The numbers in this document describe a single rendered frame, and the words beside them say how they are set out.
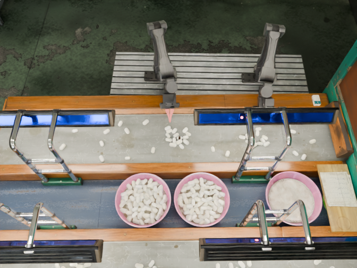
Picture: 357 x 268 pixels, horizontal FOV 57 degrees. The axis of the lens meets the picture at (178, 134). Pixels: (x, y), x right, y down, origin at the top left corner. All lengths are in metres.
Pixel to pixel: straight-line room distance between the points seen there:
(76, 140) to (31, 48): 1.73
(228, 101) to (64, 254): 1.14
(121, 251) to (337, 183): 1.07
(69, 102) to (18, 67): 1.42
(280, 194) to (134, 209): 0.72
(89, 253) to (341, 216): 1.13
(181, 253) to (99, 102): 0.92
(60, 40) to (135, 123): 1.75
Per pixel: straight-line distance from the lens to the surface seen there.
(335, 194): 1.77
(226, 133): 1.80
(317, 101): 1.99
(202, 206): 1.65
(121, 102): 1.88
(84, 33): 3.40
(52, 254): 1.30
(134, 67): 2.15
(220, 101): 1.88
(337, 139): 1.85
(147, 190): 1.66
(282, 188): 1.75
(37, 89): 3.10
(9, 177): 1.91
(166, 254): 1.58
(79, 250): 1.26
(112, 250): 1.61
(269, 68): 1.73
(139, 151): 1.75
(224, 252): 1.24
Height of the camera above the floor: 2.31
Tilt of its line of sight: 61 degrees down
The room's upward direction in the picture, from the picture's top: straight up
